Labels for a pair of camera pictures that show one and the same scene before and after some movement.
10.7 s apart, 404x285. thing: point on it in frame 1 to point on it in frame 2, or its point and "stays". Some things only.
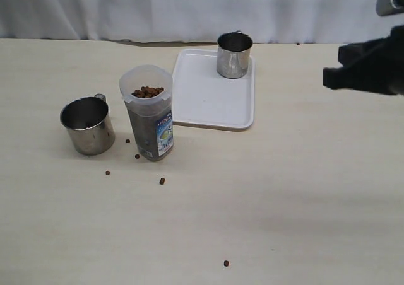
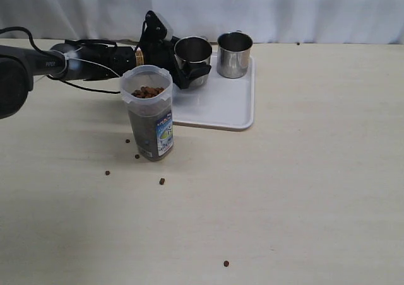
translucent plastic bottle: [147, 91] stays
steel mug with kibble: [233, 54] stays
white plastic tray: [202, 97] stays
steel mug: [89, 123] to [194, 50]
